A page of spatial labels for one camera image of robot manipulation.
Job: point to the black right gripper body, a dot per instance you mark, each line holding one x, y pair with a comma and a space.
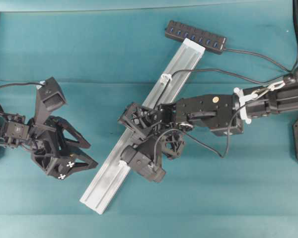
161, 140

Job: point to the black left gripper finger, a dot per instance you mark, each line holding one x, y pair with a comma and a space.
64, 163
79, 142

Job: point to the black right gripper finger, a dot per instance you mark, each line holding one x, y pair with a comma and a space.
141, 135
137, 118

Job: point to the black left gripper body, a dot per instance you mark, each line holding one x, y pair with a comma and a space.
46, 137

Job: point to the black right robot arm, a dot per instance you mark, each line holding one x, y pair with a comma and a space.
225, 115

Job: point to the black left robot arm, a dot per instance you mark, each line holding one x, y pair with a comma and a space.
14, 131

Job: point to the black USB hub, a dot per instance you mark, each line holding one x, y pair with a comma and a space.
210, 41

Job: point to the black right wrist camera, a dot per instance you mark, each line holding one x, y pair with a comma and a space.
145, 160

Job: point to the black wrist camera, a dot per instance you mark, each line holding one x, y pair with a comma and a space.
49, 98
145, 160

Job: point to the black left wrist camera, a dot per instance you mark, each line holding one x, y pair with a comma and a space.
49, 98

